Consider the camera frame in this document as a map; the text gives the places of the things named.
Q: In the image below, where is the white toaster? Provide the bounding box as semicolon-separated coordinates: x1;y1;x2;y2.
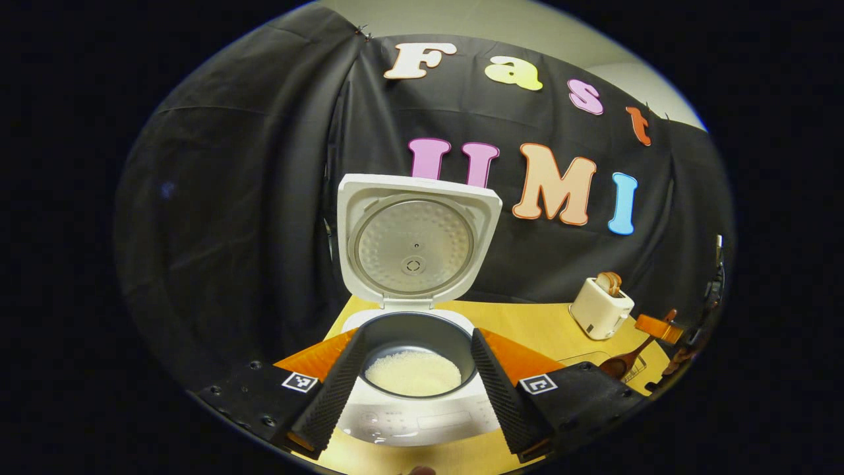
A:
570;277;635;341

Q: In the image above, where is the white rice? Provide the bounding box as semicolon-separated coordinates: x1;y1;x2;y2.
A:
365;350;462;397

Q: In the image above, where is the white rice cooker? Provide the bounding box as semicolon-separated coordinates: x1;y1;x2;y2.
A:
336;174;503;448

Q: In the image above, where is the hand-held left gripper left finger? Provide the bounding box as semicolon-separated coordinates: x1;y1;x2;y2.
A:
191;328;367;460

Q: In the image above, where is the black backdrop cloth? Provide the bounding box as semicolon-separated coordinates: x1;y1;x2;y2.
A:
112;3;736;390

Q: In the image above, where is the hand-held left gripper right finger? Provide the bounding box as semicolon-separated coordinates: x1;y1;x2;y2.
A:
471;328;650;462

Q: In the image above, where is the clear plastic container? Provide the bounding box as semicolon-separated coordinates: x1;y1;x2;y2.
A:
557;351;614;370

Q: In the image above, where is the brown wooden spoon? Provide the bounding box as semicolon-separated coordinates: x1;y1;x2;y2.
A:
599;309;678;380

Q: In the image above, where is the metal wire chopstick holder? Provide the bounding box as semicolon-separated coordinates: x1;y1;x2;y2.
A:
620;356;651;385

